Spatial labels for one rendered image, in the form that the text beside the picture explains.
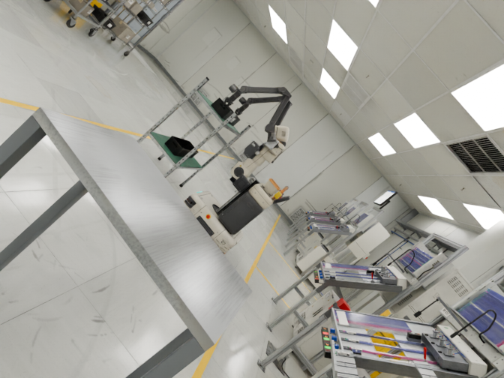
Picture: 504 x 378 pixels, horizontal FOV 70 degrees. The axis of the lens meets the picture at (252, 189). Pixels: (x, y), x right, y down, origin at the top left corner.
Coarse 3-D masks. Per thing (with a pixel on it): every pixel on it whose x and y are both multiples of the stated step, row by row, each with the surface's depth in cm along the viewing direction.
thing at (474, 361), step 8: (440, 328) 233; (448, 328) 234; (448, 336) 222; (456, 336) 224; (456, 344) 211; (464, 344) 213; (464, 352) 202; (472, 352) 203; (472, 360) 194; (480, 360) 195; (472, 368) 191; (480, 368) 191; (480, 376) 191
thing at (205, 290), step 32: (32, 128) 88; (64, 128) 90; (96, 128) 107; (0, 160) 89; (96, 160) 92; (128, 160) 111; (96, 192) 84; (128, 192) 95; (160, 192) 115; (32, 224) 134; (128, 224) 83; (160, 224) 98; (192, 224) 118; (0, 256) 136; (160, 256) 85; (192, 256) 100; (224, 256) 123; (160, 288) 81; (192, 288) 87; (224, 288) 104; (192, 320) 79; (224, 320) 90; (160, 352) 124; (192, 352) 79
